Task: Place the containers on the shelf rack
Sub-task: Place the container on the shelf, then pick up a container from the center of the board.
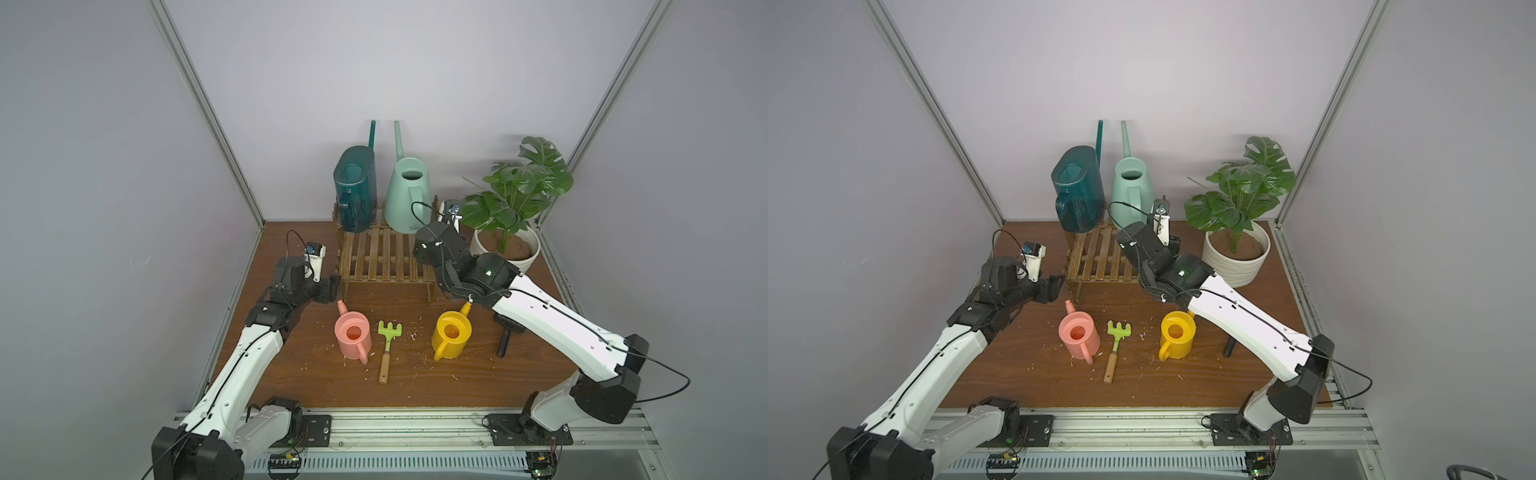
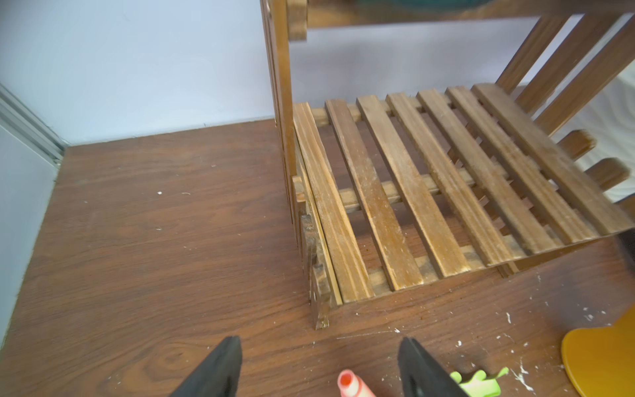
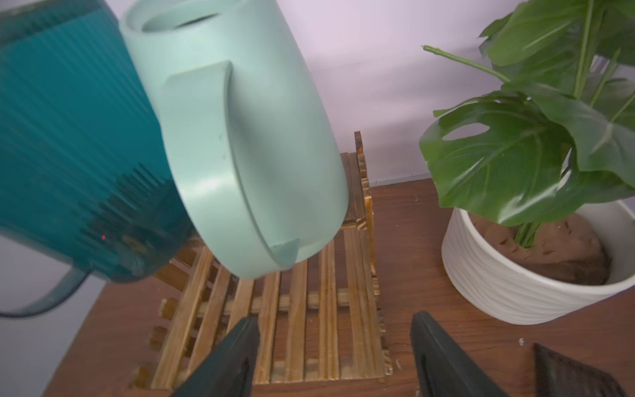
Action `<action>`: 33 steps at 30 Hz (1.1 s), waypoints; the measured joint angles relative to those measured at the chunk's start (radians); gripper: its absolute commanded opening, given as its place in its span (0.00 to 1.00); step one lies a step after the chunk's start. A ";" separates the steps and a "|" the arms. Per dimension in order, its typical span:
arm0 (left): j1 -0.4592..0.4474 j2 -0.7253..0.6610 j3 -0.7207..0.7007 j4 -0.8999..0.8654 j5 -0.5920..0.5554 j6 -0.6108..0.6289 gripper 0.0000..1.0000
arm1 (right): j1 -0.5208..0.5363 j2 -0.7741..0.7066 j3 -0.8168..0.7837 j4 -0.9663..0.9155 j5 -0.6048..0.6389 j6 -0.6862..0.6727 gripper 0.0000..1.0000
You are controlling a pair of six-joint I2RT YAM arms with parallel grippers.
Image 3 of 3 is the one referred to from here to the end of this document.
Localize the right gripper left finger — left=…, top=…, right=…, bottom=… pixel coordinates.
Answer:
left=173, top=317, right=260, bottom=397

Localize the light green watering can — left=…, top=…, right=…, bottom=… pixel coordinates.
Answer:
left=119, top=1, right=349, bottom=280

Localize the white ribbed plant pot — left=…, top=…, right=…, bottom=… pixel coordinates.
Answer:
left=442, top=200, right=634, bottom=325

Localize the black plastic scoop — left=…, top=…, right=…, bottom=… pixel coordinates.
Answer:
left=533, top=343, right=628, bottom=397

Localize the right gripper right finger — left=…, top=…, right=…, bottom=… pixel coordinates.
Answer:
left=410, top=311, right=506, bottom=397

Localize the dark teal watering can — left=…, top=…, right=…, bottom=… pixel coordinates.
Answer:
left=1, top=1, right=193, bottom=319

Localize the green monstera plant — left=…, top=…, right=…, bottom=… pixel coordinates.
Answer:
left=419, top=1, right=634, bottom=247

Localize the wooden slatted shelf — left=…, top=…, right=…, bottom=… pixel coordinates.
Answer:
left=132, top=136, right=393, bottom=390

